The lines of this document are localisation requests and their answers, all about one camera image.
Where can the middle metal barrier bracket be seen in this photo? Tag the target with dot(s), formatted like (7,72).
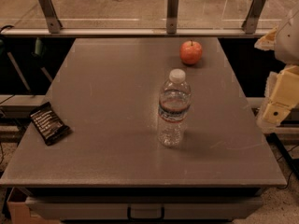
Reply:
(172,16)

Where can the red apple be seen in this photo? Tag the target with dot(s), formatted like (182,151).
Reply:
(190,52)

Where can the clear plastic water bottle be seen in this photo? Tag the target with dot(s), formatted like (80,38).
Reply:
(174,102)

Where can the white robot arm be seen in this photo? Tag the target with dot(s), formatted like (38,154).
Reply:
(283,40)

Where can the clear acrylic barrier panel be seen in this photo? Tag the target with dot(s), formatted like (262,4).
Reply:
(201,14)

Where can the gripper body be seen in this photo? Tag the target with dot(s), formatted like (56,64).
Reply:
(289,41)

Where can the right metal barrier bracket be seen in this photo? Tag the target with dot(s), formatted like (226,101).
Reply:
(250,23)

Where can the left metal barrier bracket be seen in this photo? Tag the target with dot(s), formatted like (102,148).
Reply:
(52,21)

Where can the grey drawer with handle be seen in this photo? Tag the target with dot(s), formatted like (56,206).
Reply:
(218,209)

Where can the black snack packet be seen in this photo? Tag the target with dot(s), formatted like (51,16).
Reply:
(48,124)

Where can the cardboard box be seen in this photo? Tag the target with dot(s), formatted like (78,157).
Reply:
(20,213)

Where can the metal barrier bracket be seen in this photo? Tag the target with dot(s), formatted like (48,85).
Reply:
(52,21)
(250,23)
(172,16)

